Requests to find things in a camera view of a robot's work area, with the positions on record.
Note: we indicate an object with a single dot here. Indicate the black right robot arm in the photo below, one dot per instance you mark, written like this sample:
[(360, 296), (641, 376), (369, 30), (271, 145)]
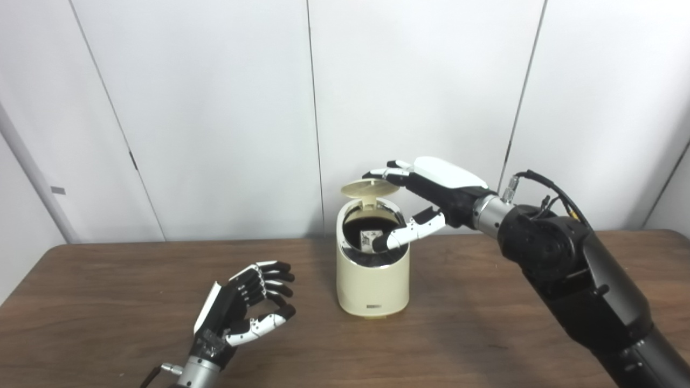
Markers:
[(566, 258)]

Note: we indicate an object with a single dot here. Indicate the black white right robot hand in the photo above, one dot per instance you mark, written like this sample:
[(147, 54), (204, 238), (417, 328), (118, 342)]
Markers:
[(447, 183)]

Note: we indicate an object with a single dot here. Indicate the cream-colored lidded bin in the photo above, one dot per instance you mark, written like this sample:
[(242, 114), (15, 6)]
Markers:
[(372, 285)]

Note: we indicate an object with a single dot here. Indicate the black wall panel clip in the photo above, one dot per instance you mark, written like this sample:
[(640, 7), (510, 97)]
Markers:
[(133, 161)]

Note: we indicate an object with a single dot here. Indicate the white green milk carton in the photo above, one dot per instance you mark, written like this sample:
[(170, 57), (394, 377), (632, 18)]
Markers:
[(368, 240)]

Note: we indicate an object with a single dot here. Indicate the small grey wall tag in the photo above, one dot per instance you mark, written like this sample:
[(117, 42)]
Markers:
[(58, 190)]

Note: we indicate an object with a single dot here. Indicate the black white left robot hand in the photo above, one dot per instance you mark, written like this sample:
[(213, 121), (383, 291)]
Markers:
[(226, 312)]

